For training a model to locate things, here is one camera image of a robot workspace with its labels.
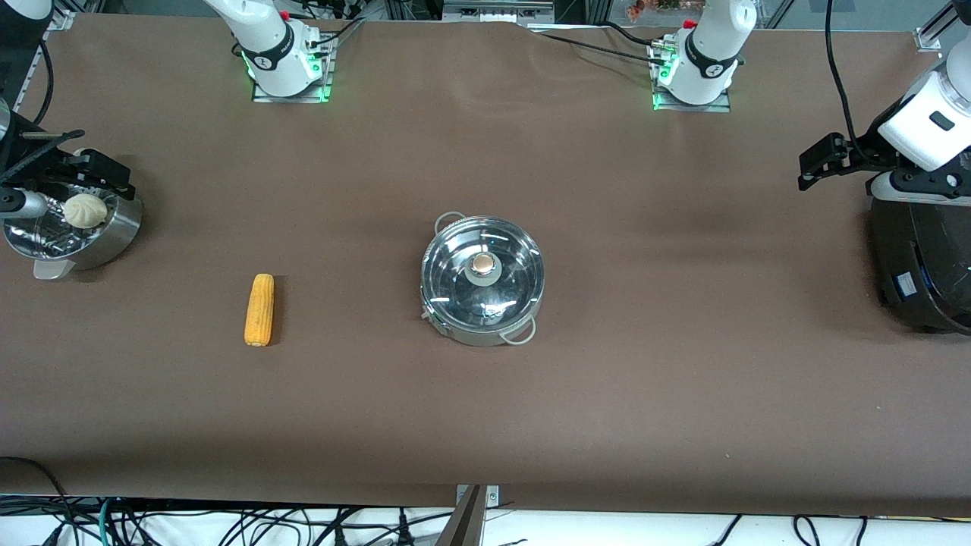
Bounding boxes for yellow corn cob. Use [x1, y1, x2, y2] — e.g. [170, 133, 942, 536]
[244, 274, 275, 347]

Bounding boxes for glass pot lid gold knob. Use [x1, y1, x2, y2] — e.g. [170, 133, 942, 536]
[422, 216, 544, 328]

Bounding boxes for silver steamer pot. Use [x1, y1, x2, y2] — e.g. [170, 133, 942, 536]
[4, 190, 143, 281]

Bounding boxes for white steamed bun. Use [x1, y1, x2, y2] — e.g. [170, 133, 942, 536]
[63, 193, 108, 230]

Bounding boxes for black round cooker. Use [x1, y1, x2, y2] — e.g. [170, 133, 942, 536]
[867, 196, 971, 336]

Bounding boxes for colourful background item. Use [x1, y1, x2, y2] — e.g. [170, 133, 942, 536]
[626, 0, 683, 20]

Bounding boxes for brown table cover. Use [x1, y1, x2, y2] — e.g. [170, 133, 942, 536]
[0, 11, 971, 518]

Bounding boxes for grey metal box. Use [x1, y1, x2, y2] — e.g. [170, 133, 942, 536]
[444, 0, 555, 24]

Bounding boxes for dark grey metal pole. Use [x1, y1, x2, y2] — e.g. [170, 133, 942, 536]
[435, 485, 486, 546]

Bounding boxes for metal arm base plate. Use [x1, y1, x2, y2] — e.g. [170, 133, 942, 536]
[652, 42, 733, 113]
[253, 34, 335, 104]

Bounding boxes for aluminium edge rail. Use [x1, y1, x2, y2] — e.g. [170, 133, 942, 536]
[19, 8, 77, 99]

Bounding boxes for black base cable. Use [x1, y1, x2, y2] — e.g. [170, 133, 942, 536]
[531, 29, 670, 66]
[303, 17, 366, 48]
[599, 21, 665, 48]

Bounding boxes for black floor cable loop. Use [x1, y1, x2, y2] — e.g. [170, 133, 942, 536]
[0, 455, 73, 546]

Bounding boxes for stainless steel pot pale handles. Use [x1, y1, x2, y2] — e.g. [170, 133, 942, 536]
[420, 211, 545, 348]

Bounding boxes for silver metal bracket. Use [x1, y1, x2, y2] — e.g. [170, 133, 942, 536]
[455, 485, 500, 509]

